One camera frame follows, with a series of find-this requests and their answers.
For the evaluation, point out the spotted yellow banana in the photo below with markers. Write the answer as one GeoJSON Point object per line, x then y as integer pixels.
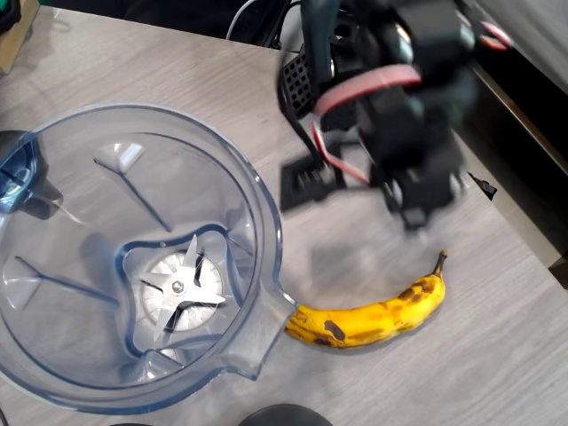
{"type": "Point", "coordinates": [368, 321]}

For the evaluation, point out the brown furniture corner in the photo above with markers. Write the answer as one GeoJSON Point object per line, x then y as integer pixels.
{"type": "Point", "coordinates": [560, 266]}

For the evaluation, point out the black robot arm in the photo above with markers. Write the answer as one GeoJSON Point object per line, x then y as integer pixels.
{"type": "Point", "coordinates": [399, 124]}

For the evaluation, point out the black bag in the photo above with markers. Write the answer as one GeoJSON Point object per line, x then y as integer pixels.
{"type": "Point", "coordinates": [8, 13]}

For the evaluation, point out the black table clamp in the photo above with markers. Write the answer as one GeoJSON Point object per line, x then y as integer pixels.
{"type": "Point", "coordinates": [486, 186]}

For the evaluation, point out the clear plastic blender jar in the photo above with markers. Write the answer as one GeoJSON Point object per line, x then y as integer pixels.
{"type": "Point", "coordinates": [89, 346]}

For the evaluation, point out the black round lid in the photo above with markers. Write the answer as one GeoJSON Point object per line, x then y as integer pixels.
{"type": "Point", "coordinates": [284, 417]}

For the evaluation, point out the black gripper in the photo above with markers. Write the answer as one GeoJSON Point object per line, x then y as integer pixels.
{"type": "Point", "coordinates": [423, 195]}

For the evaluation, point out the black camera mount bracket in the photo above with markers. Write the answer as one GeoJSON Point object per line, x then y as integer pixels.
{"type": "Point", "coordinates": [306, 182]}

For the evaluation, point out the steel blender blade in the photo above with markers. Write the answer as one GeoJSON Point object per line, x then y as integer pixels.
{"type": "Point", "coordinates": [179, 288]}

